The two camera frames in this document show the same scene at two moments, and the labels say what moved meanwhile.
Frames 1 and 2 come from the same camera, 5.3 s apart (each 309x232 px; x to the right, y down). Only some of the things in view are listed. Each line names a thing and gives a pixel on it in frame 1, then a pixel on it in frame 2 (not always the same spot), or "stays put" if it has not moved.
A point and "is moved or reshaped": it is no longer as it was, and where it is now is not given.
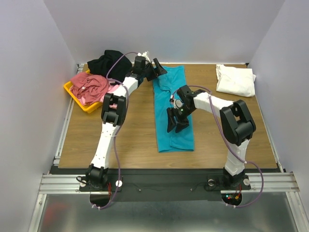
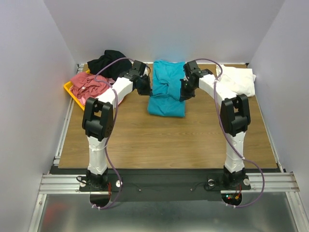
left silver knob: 120,183 stays put
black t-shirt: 103,64 stays put
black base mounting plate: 165,185 stays put
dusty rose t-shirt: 90,88 stays put
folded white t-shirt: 236,81 stays put
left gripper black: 159,70 to 147,91
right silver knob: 211,182 stays put
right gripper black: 180,115 to 187,87
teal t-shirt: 165,86 is moved or reshaped
